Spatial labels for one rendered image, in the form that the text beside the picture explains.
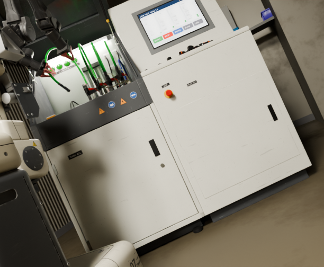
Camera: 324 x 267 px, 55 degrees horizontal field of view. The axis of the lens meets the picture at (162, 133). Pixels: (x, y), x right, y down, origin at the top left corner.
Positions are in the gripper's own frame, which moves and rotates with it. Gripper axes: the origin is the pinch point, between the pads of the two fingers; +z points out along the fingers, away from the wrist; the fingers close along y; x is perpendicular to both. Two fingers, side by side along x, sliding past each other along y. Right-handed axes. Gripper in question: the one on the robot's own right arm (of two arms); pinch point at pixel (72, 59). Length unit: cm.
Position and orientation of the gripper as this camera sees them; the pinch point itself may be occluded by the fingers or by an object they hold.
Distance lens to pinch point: 188.5
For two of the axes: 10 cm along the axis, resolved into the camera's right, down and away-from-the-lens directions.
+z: 4.2, 5.8, 7.0
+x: -8.9, 4.1, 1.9
